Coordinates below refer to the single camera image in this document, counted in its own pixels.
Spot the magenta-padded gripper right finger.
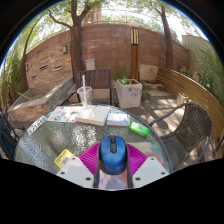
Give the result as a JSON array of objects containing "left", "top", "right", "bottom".
[{"left": 126, "top": 143, "right": 171, "bottom": 190}]

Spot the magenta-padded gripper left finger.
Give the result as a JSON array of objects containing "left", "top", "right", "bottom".
[{"left": 55, "top": 142, "right": 102, "bottom": 190}]

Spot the blue computer mouse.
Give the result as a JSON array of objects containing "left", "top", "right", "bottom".
[{"left": 98, "top": 135, "right": 129, "bottom": 176}]

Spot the red floral mouse pad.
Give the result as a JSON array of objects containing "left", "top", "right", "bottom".
[{"left": 99, "top": 141, "right": 167, "bottom": 190}]

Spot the yellow card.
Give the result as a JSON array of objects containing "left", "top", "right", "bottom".
[{"left": 53, "top": 148, "right": 76, "bottom": 170}]

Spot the small green packet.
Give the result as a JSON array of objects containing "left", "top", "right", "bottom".
[{"left": 128, "top": 121, "right": 151, "bottom": 137}]

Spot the dark wicker chair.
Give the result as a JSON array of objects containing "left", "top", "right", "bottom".
[{"left": 148, "top": 102, "right": 214, "bottom": 173}]

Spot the colourful magazine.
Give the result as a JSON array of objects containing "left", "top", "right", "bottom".
[{"left": 47, "top": 105, "right": 84, "bottom": 124}]

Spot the open white book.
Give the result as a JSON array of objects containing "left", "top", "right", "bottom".
[{"left": 75, "top": 104, "right": 112, "bottom": 127}]

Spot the clear plastic cup with straw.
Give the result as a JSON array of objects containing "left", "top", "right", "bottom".
[{"left": 76, "top": 74, "right": 94, "bottom": 108}]

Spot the small white plant pot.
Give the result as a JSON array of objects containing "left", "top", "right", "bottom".
[{"left": 176, "top": 92, "right": 189, "bottom": 105}]

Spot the concrete planter with plant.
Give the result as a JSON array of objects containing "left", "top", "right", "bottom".
[{"left": 115, "top": 76, "right": 144, "bottom": 109}]

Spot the wooden slat fence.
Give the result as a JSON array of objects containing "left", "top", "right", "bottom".
[{"left": 155, "top": 67, "right": 224, "bottom": 148}]

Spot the dark wooden slatted chair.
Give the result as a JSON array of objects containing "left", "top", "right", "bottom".
[{"left": 68, "top": 68, "right": 113, "bottom": 106}]

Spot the forked tree trunk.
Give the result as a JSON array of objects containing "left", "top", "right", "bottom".
[{"left": 46, "top": 0, "right": 101, "bottom": 79}]

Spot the slim tree trunk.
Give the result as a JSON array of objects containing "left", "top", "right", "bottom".
[{"left": 156, "top": 1, "right": 174, "bottom": 70}]

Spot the grey wall box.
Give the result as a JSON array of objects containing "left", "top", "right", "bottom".
[{"left": 84, "top": 58, "right": 97, "bottom": 71}]

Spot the wooden lamp post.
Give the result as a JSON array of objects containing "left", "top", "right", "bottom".
[{"left": 128, "top": 21, "right": 141, "bottom": 81}]

